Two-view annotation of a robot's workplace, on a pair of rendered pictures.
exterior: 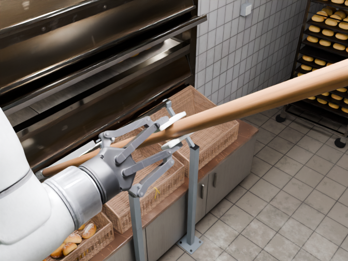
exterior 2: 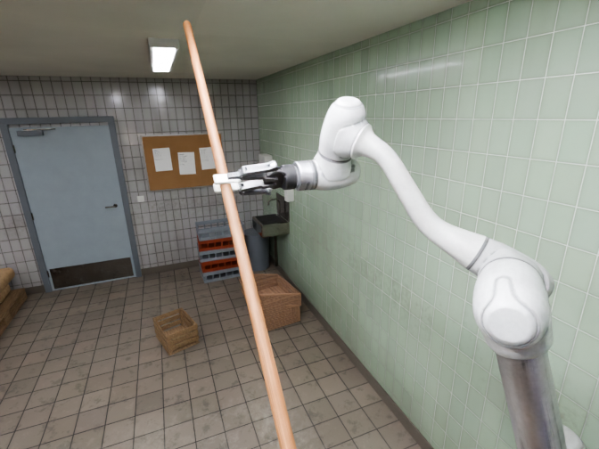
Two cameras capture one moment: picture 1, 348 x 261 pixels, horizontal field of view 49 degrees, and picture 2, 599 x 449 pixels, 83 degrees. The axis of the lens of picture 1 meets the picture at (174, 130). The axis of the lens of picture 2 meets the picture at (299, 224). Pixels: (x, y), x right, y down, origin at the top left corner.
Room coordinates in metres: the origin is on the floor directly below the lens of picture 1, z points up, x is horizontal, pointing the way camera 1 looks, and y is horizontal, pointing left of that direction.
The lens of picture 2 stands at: (1.34, 0.59, 2.14)
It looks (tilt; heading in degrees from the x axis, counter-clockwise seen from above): 18 degrees down; 206
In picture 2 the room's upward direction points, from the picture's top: 1 degrees counter-clockwise
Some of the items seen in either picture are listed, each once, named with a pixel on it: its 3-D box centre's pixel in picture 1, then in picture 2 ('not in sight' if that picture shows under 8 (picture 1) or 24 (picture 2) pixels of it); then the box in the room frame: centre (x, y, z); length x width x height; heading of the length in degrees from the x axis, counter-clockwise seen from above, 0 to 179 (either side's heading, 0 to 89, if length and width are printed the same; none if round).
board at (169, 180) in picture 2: not in sight; (185, 161); (-2.23, -2.81, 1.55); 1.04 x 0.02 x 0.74; 137
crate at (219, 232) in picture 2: not in sight; (219, 228); (-2.18, -2.29, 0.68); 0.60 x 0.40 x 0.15; 137
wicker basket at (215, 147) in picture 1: (189, 128); not in sight; (2.11, -0.11, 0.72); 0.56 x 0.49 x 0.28; 137
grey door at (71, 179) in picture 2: not in sight; (78, 207); (-1.22, -3.70, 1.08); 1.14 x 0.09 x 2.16; 137
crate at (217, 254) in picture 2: not in sight; (220, 248); (-2.17, -2.31, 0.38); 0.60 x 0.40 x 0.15; 135
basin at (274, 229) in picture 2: not in sight; (270, 232); (-2.24, -1.53, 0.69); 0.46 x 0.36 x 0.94; 47
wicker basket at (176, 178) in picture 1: (127, 172); not in sight; (1.67, 0.29, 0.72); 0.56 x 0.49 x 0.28; 138
